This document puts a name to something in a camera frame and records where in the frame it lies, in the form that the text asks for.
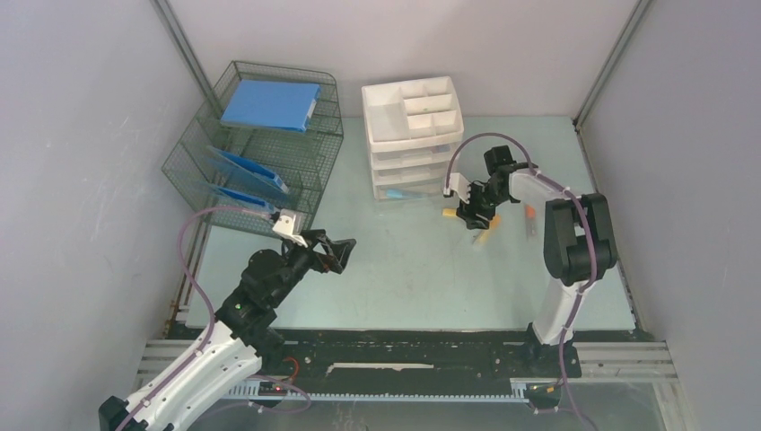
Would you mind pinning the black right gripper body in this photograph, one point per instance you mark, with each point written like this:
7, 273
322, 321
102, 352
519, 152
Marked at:
483, 201

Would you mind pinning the light blue highlighter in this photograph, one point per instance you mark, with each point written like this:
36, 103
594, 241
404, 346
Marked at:
404, 194

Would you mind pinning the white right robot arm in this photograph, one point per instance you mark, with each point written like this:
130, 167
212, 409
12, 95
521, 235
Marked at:
578, 241

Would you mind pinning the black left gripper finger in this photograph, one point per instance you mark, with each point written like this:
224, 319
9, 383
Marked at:
338, 254
318, 239

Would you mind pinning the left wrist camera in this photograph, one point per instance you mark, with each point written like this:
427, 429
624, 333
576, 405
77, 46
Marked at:
288, 225

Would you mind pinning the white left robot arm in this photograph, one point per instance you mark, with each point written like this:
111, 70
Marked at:
236, 344

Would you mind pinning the white plastic drawer organizer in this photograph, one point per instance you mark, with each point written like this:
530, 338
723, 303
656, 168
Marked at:
412, 129

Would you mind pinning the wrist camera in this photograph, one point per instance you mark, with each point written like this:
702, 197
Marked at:
457, 185
288, 225

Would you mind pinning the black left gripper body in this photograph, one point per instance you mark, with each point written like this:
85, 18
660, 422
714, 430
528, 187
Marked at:
306, 259

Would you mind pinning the green wire mesh rack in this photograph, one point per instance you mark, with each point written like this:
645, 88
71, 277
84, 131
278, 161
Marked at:
303, 160

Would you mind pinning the orange grey highlighter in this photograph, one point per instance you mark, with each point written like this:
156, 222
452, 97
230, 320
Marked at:
531, 221

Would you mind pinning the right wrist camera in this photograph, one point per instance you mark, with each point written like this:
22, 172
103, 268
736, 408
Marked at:
457, 185

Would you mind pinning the pale yellow highlighter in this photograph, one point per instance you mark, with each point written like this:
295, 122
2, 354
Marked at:
484, 235

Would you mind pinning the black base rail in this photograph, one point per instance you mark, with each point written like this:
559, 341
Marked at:
460, 365

